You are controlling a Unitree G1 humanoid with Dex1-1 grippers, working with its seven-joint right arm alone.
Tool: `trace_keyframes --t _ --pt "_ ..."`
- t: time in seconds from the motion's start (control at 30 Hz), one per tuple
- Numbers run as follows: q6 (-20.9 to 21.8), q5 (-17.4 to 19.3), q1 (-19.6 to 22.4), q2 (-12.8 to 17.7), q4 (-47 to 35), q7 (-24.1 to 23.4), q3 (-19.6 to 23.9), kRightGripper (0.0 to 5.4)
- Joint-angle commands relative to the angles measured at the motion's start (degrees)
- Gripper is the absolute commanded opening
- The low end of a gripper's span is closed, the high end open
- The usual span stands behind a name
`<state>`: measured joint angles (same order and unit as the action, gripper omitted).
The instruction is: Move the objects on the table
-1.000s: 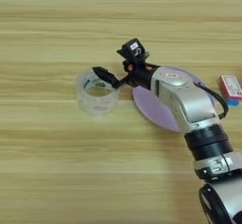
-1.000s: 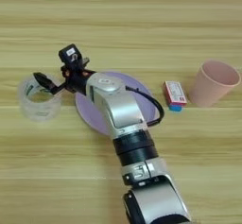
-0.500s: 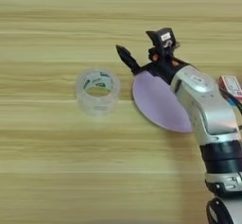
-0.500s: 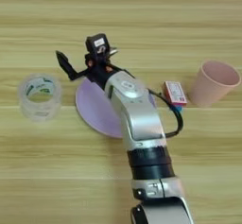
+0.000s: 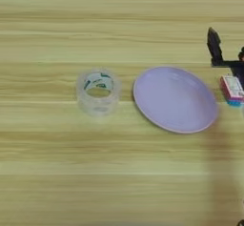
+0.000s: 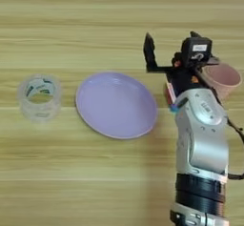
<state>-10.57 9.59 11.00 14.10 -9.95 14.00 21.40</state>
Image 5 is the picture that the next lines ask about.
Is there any clear tape roll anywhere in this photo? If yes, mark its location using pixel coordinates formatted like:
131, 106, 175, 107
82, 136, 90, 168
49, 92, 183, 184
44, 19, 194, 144
75, 68, 122, 117

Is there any small red white box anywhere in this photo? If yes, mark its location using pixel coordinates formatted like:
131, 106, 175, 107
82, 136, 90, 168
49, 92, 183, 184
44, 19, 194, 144
219, 74, 244, 104

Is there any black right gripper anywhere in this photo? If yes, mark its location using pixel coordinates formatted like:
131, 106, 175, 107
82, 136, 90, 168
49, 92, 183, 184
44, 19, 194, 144
206, 26, 244, 90

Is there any purple round plate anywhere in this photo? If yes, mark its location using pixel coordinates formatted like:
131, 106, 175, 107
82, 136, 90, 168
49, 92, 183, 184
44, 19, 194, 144
132, 65, 220, 134

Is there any blue rectangular block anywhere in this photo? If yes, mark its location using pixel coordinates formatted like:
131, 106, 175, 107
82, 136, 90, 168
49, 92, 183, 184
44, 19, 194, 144
226, 98, 243, 108

